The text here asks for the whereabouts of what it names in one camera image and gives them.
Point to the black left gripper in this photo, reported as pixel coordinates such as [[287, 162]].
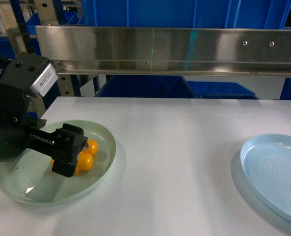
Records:
[[15, 81]]

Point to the yellow toy block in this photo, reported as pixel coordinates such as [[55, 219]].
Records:
[[86, 157]]

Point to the green plate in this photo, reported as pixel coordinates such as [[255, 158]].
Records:
[[29, 178]]

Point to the blue bin behind table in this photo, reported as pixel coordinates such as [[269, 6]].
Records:
[[146, 86], [221, 90]]

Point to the steel shelf rack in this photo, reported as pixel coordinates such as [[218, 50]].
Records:
[[77, 49]]

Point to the large blue bin on shelf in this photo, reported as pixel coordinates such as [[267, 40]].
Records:
[[209, 14]]

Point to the light blue plate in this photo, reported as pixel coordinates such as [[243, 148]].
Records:
[[266, 164]]

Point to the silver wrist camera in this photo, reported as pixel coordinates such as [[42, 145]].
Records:
[[44, 82]]

